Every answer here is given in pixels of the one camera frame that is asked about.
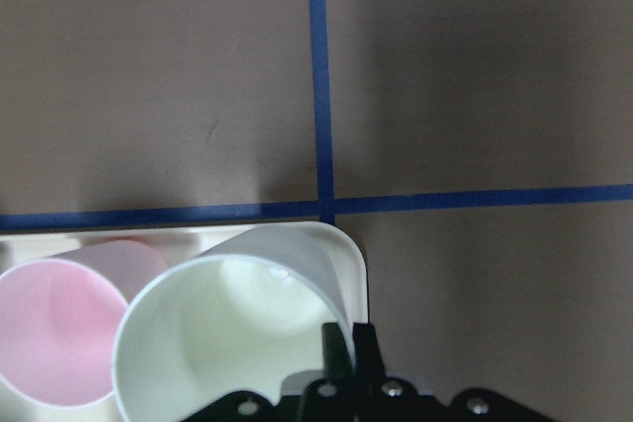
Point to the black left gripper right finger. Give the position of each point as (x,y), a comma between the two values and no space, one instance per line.
(369,364)

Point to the cream plastic tray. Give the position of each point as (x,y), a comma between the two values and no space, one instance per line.
(177,245)

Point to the white plastic cup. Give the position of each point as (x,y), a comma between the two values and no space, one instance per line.
(244,314)

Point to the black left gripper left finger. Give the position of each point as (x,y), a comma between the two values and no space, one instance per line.
(337,363)

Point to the pink plastic cup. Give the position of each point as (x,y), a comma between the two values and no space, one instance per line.
(60,316)

